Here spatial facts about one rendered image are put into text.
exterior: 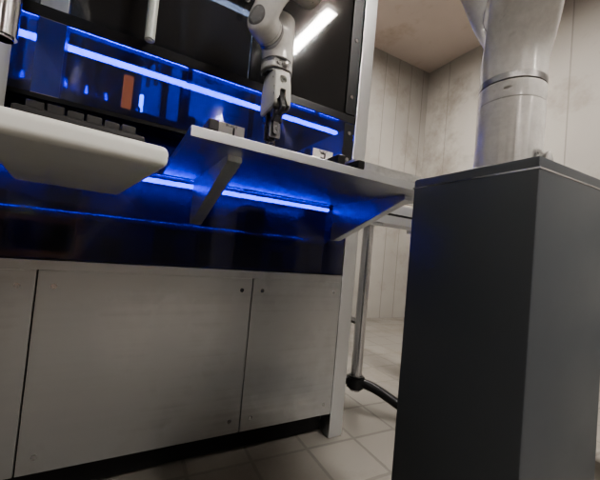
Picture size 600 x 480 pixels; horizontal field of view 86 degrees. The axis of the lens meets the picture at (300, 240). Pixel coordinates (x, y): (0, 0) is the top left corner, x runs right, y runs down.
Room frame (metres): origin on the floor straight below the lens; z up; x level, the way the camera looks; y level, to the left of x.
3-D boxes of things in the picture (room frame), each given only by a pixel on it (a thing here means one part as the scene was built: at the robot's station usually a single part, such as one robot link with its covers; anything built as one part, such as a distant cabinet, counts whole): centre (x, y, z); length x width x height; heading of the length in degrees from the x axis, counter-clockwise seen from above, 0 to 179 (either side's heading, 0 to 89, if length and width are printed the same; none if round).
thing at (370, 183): (0.93, 0.02, 0.87); 0.70 x 0.48 x 0.02; 119
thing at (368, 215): (1.04, -0.21, 0.80); 0.34 x 0.03 x 0.13; 29
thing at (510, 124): (0.65, -0.41, 0.95); 0.19 x 0.19 x 0.18
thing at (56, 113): (0.56, 0.40, 0.82); 0.40 x 0.14 x 0.02; 37
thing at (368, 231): (1.49, -0.31, 0.46); 0.09 x 0.09 x 0.77; 29
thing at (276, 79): (0.85, 0.10, 1.09); 0.10 x 0.07 x 0.11; 29
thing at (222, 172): (0.80, 0.23, 0.80); 0.34 x 0.03 x 0.13; 29
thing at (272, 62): (0.85, 0.10, 1.16); 0.09 x 0.08 x 0.03; 29
